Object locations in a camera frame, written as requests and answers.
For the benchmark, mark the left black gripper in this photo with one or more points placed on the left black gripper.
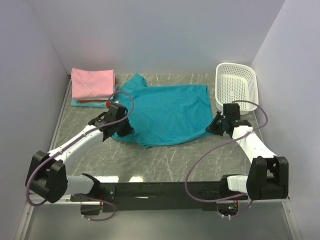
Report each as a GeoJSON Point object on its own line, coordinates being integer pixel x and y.
{"type": "Point", "coordinates": [128, 130]}

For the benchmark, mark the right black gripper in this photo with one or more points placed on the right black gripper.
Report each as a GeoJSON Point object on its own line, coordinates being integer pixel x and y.
{"type": "Point", "coordinates": [212, 127]}

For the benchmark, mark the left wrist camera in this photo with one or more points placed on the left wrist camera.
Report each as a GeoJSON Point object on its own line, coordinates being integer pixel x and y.
{"type": "Point", "coordinates": [109, 103]}

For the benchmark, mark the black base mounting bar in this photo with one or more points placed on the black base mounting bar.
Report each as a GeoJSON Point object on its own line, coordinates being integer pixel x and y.
{"type": "Point", "coordinates": [147, 196]}

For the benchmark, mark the pink folded t-shirt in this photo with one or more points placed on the pink folded t-shirt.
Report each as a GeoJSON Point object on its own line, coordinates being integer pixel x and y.
{"type": "Point", "coordinates": [79, 76]}

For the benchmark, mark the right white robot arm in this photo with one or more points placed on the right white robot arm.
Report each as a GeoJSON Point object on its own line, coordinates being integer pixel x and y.
{"type": "Point", "coordinates": [268, 177]}

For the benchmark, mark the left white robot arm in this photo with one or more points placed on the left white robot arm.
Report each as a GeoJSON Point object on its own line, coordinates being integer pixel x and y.
{"type": "Point", "coordinates": [47, 175]}

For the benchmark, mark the white perforated plastic basket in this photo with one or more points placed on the white perforated plastic basket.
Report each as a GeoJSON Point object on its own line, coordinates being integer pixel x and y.
{"type": "Point", "coordinates": [236, 82]}

